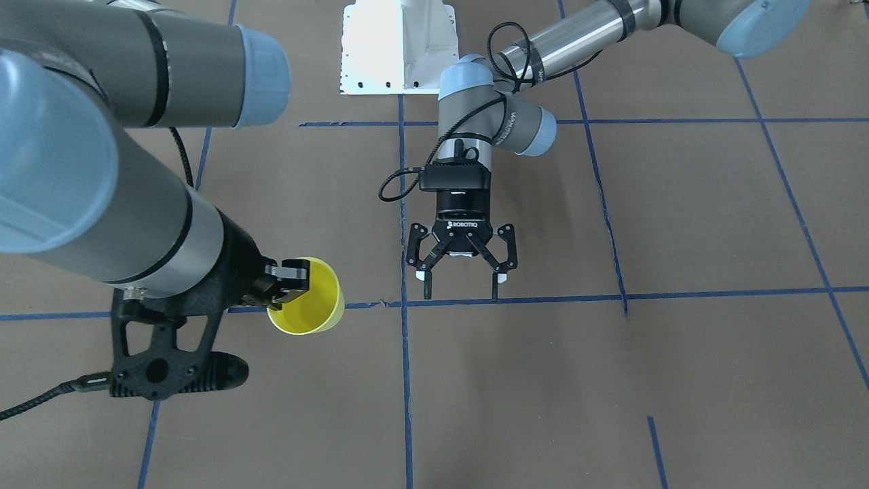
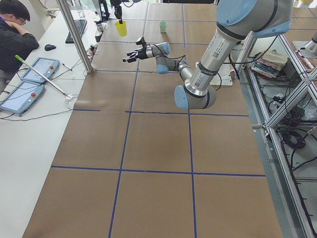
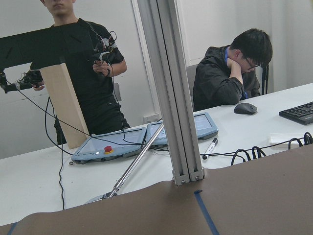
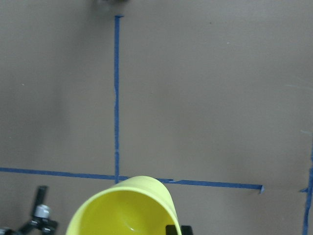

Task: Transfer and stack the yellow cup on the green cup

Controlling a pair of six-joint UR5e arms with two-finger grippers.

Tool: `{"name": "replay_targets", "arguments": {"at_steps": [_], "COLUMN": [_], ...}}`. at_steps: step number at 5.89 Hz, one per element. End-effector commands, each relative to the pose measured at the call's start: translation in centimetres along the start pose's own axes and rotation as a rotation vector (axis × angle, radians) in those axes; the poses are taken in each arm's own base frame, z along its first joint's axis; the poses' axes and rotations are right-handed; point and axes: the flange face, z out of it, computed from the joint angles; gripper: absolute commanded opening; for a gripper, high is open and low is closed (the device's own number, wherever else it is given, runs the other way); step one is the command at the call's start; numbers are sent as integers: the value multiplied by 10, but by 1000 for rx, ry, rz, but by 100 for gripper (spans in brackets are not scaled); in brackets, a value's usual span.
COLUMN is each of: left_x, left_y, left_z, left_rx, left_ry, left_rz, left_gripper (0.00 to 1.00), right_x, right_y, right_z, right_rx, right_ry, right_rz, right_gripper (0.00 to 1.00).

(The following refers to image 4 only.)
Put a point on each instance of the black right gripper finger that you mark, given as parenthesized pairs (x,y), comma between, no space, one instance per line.
(183,230)

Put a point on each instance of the brown paper table cover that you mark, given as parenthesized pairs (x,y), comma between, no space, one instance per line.
(215,95)

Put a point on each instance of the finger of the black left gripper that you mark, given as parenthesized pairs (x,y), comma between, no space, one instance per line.
(40,218)

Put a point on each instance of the yellow plastic cup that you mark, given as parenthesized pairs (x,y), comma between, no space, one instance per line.
(140,205)

